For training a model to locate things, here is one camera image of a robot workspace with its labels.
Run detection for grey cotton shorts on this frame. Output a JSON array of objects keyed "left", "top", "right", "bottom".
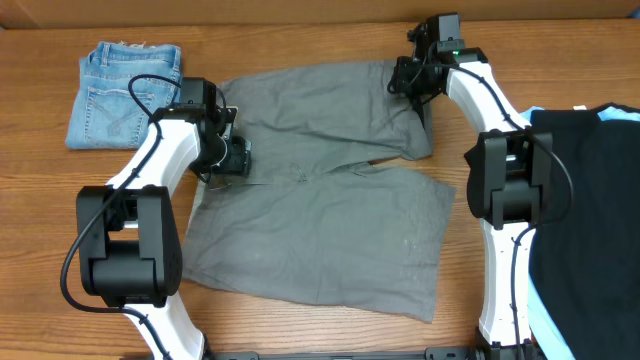
[{"left": 183, "top": 61, "right": 455, "bottom": 322}]

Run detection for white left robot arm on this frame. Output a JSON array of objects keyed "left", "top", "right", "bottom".
[{"left": 60, "top": 77, "right": 251, "bottom": 359}]

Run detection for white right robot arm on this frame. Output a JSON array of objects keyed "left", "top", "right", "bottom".
[{"left": 387, "top": 13, "right": 554, "bottom": 353}]

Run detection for folded blue denim shorts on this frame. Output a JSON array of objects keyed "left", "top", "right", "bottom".
[{"left": 65, "top": 41, "right": 182, "bottom": 150}]

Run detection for black and blue shirt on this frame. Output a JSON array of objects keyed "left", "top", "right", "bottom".
[{"left": 524, "top": 104, "right": 639, "bottom": 359}]

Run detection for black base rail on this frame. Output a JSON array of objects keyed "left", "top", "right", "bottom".
[{"left": 206, "top": 347, "right": 484, "bottom": 360}]

